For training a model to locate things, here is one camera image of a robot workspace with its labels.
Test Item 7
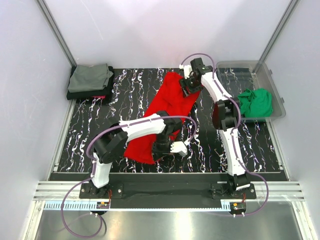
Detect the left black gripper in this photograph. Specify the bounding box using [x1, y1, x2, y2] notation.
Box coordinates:
[151, 133, 175, 162]

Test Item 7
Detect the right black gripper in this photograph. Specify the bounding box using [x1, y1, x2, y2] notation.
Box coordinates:
[177, 74, 202, 99]

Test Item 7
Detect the red t shirt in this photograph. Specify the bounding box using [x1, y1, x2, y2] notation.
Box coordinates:
[124, 72, 200, 165]

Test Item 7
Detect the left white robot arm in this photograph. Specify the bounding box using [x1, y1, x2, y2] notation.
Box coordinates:
[82, 111, 188, 198]

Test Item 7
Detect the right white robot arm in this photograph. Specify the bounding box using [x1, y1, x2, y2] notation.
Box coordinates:
[179, 57, 251, 200]

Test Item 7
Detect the clear plastic bin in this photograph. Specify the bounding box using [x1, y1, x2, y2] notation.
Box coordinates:
[216, 60, 286, 122]

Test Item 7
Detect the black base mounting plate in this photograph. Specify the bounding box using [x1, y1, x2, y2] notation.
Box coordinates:
[79, 173, 257, 210]

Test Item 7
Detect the green t shirt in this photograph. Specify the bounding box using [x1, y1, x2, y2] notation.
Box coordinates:
[237, 88, 273, 118]

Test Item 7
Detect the folded black t shirt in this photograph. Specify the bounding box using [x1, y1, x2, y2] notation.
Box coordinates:
[66, 66, 115, 100]

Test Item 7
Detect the folded pink t shirt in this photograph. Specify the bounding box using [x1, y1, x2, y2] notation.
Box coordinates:
[91, 96, 106, 99]

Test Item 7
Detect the folded grey t shirt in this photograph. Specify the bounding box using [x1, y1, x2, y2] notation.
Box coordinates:
[68, 64, 114, 93]

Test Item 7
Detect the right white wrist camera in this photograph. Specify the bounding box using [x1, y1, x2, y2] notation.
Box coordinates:
[179, 64, 193, 79]

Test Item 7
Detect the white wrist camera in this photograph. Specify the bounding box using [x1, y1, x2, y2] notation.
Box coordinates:
[170, 141, 188, 157]
[179, 64, 193, 79]

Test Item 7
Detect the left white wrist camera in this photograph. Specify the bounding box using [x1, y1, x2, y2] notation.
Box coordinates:
[170, 141, 188, 157]

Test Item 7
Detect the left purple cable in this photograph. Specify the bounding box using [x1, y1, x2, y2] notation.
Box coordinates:
[61, 115, 198, 238]

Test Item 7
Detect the aluminium frame rail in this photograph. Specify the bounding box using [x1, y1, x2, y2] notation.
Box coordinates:
[33, 181, 305, 202]

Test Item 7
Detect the white slotted cable duct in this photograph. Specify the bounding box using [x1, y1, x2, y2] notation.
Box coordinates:
[44, 201, 237, 211]

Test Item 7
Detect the right aluminium corner post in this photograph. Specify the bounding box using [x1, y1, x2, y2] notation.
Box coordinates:
[258, 0, 300, 62]

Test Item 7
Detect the aluminium corner post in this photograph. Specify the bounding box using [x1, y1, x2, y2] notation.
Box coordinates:
[35, 0, 77, 67]
[258, 0, 300, 62]

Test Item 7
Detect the left aluminium corner post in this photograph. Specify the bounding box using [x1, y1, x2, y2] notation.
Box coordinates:
[35, 0, 77, 67]

